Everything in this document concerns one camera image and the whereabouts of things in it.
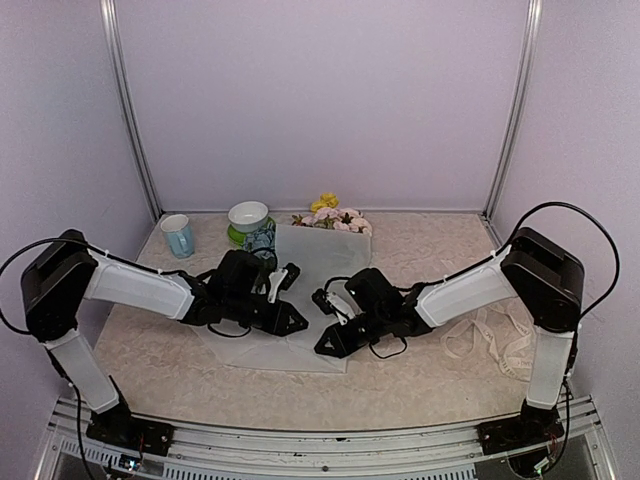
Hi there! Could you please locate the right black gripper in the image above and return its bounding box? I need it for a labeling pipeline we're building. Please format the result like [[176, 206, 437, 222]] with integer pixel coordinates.
[[313, 308, 389, 360]]

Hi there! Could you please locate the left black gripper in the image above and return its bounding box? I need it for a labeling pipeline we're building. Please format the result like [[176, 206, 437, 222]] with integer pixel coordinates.
[[224, 290, 309, 336]]

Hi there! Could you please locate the blue fake flower bunch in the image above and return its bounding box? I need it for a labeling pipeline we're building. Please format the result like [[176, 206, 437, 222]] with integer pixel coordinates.
[[242, 228, 276, 260]]

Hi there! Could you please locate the pink fake flower bunch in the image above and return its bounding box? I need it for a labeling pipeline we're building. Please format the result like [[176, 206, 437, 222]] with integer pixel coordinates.
[[292, 207, 373, 236]]

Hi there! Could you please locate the yellow fake flower stem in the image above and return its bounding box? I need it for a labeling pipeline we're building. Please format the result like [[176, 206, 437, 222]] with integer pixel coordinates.
[[310, 192, 339, 213]]

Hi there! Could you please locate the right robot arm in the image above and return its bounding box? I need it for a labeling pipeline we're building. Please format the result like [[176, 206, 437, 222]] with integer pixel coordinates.
[[312, 227, 584, 455]]

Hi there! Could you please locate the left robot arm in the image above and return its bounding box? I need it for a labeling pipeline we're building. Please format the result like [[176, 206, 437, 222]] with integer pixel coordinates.
[[20, 229, 309, 457]]

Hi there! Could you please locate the green plate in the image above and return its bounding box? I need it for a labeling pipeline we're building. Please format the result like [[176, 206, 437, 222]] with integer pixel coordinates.
[[227, 217, 276, 248]]

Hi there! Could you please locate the white ceramic bowl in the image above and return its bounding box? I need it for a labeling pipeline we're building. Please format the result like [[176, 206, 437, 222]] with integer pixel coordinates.
[[228, 201, 269, 233]]

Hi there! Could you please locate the light blue mug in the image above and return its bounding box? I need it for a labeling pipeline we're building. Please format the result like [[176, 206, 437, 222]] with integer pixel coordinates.
[[160, 214, 195, 259]]

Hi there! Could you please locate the cream printed ribbon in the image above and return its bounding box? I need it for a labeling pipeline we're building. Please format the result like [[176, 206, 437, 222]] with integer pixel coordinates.
[[440, 299, 536, 382]]

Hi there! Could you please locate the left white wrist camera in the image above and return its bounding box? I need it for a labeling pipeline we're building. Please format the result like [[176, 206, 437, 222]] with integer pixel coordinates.
[[267, 263, 301, 303]]

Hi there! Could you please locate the front aluminium rail base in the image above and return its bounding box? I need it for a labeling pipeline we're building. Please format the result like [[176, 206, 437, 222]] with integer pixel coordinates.
[[34, 394, 621, 480]]

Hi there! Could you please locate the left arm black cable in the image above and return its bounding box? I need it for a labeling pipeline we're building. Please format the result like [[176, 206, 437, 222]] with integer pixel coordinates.
[[0, 238, 91, 336]]

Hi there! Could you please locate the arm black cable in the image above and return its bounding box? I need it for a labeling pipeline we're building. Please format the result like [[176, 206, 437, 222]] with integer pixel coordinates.
[[0, 238, 91, 336], [509, 201, 621, 321]]

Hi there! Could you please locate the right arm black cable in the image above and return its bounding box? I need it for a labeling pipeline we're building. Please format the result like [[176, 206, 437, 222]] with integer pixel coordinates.
[[509, 201, 621, 321]]

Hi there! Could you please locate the left aluminium frame post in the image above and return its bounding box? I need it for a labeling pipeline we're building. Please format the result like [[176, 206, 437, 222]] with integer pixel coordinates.
[[100, 0, 163, 223]]

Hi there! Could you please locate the aluminium frame post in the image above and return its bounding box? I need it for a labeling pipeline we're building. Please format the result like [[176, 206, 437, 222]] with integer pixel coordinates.
[[483, 0, 543, 223], [100, 0, 163, 223]]

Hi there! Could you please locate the right aluminium frame post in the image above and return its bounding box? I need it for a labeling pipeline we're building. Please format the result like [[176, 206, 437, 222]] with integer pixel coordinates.
[[483, 0, 543, 223]]

